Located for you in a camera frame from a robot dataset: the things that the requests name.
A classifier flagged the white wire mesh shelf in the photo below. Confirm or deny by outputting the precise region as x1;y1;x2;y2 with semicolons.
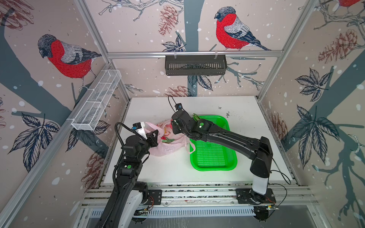
71;69;121;131

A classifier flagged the green plastic basket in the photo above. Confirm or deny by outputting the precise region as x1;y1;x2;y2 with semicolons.
189;115;238;172

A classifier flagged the left black corrugated cable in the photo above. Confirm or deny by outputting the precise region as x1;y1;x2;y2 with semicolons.
95;122;140;228

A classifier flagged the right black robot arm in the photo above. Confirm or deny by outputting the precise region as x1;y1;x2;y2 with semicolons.
171;109;273;196

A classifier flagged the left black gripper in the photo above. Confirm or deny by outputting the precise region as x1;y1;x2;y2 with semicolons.
136;129;158;162

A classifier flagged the red green dragon fruit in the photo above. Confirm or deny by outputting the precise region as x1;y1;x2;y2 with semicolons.
193;113;201;121

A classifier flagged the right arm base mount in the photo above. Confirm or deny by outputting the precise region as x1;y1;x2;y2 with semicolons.
235;188;276;205

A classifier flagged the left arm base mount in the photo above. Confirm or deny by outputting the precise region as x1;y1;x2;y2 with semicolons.
140;190;162;206

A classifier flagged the pink plastic bag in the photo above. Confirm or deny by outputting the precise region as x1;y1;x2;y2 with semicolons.
144;120;196;157

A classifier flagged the black hanging wall basket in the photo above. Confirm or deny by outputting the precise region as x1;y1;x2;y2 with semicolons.
165;55;227;76

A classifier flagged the red green fruit pile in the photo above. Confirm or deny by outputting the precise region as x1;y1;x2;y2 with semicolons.
161;136;175;144

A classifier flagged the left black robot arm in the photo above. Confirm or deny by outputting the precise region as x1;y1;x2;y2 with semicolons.
96;130;158;228

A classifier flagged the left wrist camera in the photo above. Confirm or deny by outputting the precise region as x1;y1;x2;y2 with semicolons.
133;122;147;140

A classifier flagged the aluminium rail base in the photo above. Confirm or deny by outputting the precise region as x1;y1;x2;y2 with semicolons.
80;183;319;208

